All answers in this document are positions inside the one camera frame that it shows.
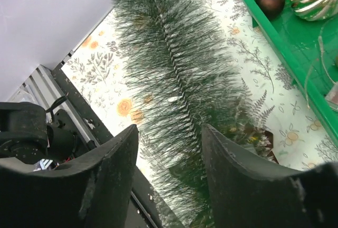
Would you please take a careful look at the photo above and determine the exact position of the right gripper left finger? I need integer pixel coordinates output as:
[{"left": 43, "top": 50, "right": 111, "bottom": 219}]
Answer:
[{"left": 0, "top": 123, "right": 140, "bottom": 228}]

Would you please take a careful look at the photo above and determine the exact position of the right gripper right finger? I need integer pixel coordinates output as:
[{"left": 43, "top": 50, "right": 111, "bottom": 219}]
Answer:
[{"left": 202, "top": 125, "right": 337, "bottom": 228}]

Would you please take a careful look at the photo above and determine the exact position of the small frosted christmas tree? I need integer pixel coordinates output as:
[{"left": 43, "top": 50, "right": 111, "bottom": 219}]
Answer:
[{"left": 114, "top": 0, "right": 271, "bottom": 227}]

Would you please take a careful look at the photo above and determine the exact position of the green plastic tray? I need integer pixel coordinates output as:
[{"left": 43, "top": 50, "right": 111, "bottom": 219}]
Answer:
[{"left": 242, "top": 0, "right": 337, "bottom": 144}]

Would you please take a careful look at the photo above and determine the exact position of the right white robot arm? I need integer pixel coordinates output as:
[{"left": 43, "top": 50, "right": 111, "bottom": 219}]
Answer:
[{"left": 1, "top": 102, "right": 337, "bottom": 227}]

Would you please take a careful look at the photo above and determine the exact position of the floral patterned table mat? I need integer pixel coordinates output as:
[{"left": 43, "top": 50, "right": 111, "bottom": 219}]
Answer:
[{"left": 62, "top": 0, "right": 337, "bottom": 170}]

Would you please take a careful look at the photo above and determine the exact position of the dark brown ball ornament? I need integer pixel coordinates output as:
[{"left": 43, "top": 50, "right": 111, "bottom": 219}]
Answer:
[{"left": 255, "top": 0, "right": 285, "bottom": 21}]

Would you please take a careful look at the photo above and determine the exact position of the aluminium rail profile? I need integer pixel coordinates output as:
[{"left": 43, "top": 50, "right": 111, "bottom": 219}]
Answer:
[{"left": 8, "top": 65, "right": 100, "bottom": 146}]

